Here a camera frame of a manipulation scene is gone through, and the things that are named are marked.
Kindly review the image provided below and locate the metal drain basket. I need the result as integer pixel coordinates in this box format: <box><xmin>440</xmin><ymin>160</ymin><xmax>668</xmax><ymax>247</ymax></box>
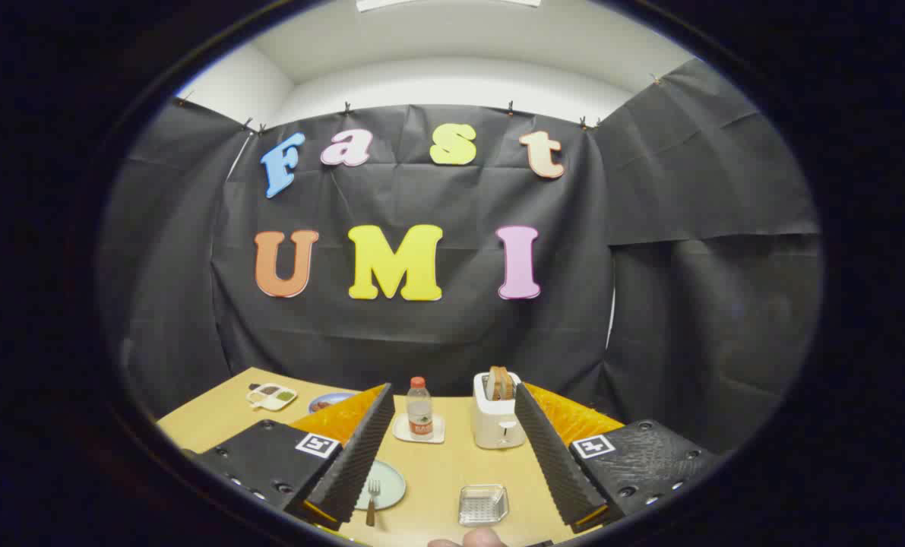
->
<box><xmin>458</xmin><ymin>484</ymin><xmax>510</xmax><ymax>527</ymax></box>

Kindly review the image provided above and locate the cream toaster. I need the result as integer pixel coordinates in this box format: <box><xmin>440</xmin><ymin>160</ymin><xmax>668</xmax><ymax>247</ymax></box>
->
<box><xmin>472</xmin><ymin>371</ymin><xmax>527</xmax><ymax>450</ymax></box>

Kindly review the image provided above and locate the white divided sauce dish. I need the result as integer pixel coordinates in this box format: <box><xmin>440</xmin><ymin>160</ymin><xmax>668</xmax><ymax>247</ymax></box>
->
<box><xmin>247</xmin><ymin>383</ymin><xmax>298</xmax><ymax>412</ymax></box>

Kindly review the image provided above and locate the clear bottle with red cap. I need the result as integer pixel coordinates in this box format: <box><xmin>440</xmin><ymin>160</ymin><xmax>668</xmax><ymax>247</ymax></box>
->
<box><xmin>407</xmin><ymin>376</ymin><xmax>434</xmax><ymax>440</ymax></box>

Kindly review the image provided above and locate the white square coaster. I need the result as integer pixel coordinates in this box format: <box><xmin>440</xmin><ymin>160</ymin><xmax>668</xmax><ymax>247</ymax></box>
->
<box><xmin>392</xmin><ymin>413</ymin><xmax>447</xmax><ymax>444</ymax></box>

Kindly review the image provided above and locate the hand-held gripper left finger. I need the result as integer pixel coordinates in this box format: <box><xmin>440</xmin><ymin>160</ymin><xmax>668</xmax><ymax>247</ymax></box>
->
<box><xmin>182</xmin><ymin>382</ymin><xmax>397</xmax><ymax>533</ymax></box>

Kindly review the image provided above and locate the blue plate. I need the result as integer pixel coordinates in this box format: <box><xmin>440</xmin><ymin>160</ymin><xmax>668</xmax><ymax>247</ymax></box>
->
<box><xmin>308</xmin><ymin>392</ymin><xmax>358</xmax><ymax>415</ymax></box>

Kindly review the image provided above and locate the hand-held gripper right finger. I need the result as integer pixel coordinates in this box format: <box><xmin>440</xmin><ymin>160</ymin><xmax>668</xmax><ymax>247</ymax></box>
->
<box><xmin>513</xmin><ymin>382</ymin><xmax>723</xmax><ymax>533</ymax></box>

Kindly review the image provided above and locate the ceiling light panel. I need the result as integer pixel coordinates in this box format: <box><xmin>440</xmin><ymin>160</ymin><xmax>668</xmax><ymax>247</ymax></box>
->
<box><xmin>356</xmin><ymin>0</ymin><xmax>542</xmax><ymax>12</ymax></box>

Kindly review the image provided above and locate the pale green plate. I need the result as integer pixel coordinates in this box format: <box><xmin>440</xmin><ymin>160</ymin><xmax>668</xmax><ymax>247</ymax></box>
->
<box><xmin>353</xmin><ymin>460</ymin><xmax>407</xmax><ymax>511</ymax></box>

